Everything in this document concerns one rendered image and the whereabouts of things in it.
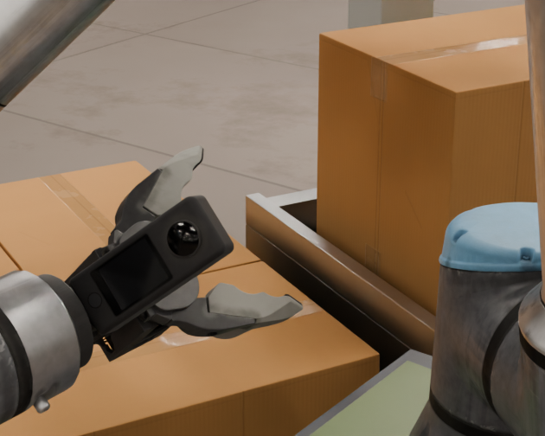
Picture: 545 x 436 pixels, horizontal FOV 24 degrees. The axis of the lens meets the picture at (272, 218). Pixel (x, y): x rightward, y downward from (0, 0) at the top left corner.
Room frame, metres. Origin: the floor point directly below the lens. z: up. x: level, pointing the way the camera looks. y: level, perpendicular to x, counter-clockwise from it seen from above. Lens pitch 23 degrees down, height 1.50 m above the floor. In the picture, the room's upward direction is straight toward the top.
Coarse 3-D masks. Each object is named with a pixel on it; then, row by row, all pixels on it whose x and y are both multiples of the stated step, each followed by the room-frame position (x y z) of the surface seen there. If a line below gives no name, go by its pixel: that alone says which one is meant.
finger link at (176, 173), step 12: (180, 156) 0.92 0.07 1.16; (192, 156) 0.92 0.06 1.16; (168, 168) 0.90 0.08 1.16; (180, 168) 0.91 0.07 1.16; (192, 168) 0.91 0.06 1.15; (168, 180) 0.89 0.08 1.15; (180, 180) 0.90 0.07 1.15; (156, 192) 0.88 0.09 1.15; (168, 192) 0.89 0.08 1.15; (180, 192) 0.89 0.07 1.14; (144, 204) 0.87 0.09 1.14; (156, 204) 0.87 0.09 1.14; (168, 204) 0.88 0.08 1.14; (156, 216) 0.87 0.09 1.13
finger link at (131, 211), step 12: (144, 180) 0.88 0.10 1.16; (156, 180) 0.89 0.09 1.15; (132, 192) 0.87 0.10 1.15; (144, 192) 0.87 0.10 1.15; (120, 204) 0.87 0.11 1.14; (132, 204) 0.86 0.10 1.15; (120, 216) 0.85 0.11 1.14; (132, 216) 0.85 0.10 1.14; (144, 216) 0.86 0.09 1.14; (120, 228) 0.84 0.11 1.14
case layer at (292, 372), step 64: (0, 192) 2.41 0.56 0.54; (64, 192) 2.41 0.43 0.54; (128, 192) 2.41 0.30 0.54; (0, 256) 2.09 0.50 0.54; (64, 256) 2.09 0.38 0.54; (256, 256) 2.09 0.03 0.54; (320, 320) 1.84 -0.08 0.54; (128, 384) 1.63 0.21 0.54; (192, 384) 1.63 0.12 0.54; (256, 384) 1.63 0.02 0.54; (320, 384) 1.68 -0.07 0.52
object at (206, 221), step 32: (160, 224) 0.78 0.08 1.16; (192, 224) 0.77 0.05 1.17; (128, 256) 0.78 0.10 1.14; (160, 256) 0.78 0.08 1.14; (192, 256) 0.77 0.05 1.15; (224, 256) 0.78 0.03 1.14; (96, 288) 0.78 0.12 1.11; (128, 288) 0.78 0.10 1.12; (160, 288) 0.77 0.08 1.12; (96, 320) 0.78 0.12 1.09; (128, 320) 0.78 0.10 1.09
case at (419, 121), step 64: (320, 64) 2.13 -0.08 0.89; (384, 64) 1.96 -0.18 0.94; (448, 64) 1.94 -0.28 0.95; (512, 64) 1.94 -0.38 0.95; (320, 128) 2.13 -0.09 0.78; (384, 128) 1.95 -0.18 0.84; (448, 128) 1.80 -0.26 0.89; (512, 128) 1.84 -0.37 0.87; (320, 192) 2.12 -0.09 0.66; (384, 192) 1.94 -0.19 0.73; (448, 192) 1.79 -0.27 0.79; (512, 192) 1.85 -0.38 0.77; (384, 256) 1.94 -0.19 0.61
